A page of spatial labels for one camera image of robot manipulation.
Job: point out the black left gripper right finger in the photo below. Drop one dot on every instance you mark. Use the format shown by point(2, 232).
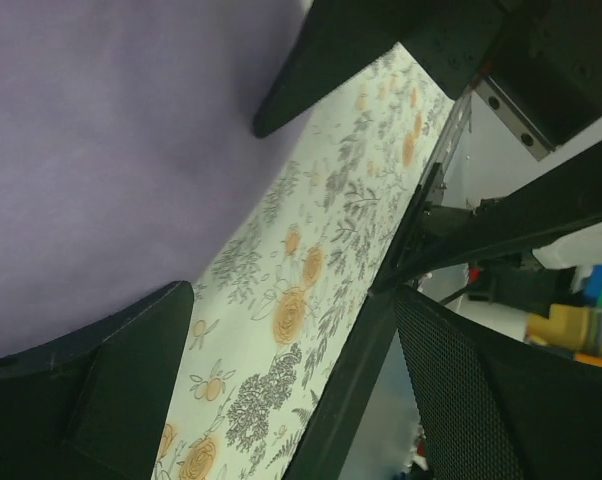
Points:
point(493, 407)

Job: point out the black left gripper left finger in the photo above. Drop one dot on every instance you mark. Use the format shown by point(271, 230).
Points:
point(92, 404)

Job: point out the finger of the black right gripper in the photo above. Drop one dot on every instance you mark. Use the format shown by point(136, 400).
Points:
point(338, 39)

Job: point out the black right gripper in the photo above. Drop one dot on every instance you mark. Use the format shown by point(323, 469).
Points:
point(536, 64)

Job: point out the purple t shirt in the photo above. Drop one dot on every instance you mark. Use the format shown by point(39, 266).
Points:
point(127, 157)

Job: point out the floral tablecloth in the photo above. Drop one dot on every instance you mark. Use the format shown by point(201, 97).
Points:
point(273, 311)

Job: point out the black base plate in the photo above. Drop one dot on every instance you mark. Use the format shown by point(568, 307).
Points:
point(560, 201)

